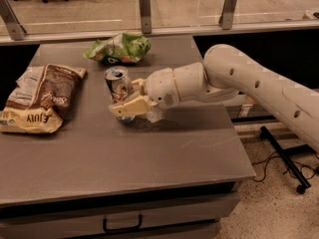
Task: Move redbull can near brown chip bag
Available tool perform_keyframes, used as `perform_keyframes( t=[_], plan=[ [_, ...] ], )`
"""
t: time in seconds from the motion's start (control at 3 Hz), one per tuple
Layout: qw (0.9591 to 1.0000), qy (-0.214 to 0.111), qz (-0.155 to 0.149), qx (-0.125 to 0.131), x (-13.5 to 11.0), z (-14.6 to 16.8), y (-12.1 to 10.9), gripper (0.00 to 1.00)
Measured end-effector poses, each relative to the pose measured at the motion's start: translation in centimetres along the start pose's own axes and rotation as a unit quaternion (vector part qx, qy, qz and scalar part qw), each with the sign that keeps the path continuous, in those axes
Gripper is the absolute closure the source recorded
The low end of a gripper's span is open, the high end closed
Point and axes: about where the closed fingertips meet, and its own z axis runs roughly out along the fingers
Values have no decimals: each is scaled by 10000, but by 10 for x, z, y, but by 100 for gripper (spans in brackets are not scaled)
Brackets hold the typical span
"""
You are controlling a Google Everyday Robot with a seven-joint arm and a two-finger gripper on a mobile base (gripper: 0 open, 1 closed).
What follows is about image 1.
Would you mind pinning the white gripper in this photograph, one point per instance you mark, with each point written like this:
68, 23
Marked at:
160, 86

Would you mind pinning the redbull can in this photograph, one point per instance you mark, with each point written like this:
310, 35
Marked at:
119, 83

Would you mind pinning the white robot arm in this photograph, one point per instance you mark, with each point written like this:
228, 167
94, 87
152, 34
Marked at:
223, 73

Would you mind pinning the green chip bag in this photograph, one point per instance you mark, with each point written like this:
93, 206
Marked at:
124, 48

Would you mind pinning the brown chip bag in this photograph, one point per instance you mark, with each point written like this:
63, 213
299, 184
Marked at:
42, 98

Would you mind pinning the grey cabinet drawer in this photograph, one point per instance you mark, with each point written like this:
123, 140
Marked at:
181, 218

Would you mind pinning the black stand base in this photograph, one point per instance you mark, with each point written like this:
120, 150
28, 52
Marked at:
285, 155

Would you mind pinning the middle metal bracket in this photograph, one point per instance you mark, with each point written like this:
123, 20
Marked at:
146, 16

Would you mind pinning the metal bracket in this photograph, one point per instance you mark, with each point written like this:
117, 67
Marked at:
146, 16
13, 26
227, 14

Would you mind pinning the right metal bracket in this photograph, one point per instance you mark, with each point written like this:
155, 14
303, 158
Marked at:
227, 14

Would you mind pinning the black drawer handle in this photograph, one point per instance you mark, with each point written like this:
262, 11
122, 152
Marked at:
116, 224

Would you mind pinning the left metal bracket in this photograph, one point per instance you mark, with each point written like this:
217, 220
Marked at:
13, 26

